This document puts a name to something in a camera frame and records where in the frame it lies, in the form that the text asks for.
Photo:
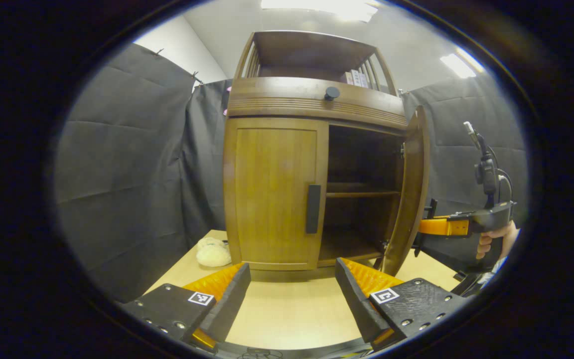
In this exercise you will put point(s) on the grey book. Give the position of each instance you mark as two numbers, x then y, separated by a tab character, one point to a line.
364	80

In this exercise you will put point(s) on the wooden shoe cabinet door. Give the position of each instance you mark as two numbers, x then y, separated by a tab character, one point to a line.
411	199
272	189

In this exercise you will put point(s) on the black backdrop cloth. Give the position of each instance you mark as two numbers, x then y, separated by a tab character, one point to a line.
127	174

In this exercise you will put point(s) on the white cloth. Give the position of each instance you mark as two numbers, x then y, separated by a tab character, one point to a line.
497	269

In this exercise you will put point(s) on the wooden inner cabinet shelf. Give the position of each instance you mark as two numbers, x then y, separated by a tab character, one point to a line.
361	192

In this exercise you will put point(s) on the large ceiling light panel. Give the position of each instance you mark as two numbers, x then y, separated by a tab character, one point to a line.
322	6

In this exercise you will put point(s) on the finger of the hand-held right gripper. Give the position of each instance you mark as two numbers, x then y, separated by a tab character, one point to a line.
444	227

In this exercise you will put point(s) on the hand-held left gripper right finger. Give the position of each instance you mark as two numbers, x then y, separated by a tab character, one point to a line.
357	304

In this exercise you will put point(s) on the small ceiling light panel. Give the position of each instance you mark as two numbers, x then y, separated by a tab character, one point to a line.
459	65

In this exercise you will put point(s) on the wooden double-door shoe cabinet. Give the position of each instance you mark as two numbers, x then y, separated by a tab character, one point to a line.
312	50

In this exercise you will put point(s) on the white book with dark lettering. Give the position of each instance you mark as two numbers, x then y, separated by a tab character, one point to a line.
356	78

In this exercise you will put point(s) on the wooden drawer with black knob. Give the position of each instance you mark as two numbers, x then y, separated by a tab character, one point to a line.
277	94

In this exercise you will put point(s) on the thin pale pink book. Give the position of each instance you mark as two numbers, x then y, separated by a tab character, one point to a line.
349	78

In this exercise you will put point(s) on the cream plush toy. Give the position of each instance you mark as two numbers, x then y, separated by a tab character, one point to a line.
213	253

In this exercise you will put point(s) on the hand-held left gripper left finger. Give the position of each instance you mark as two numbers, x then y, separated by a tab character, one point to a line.
227	309

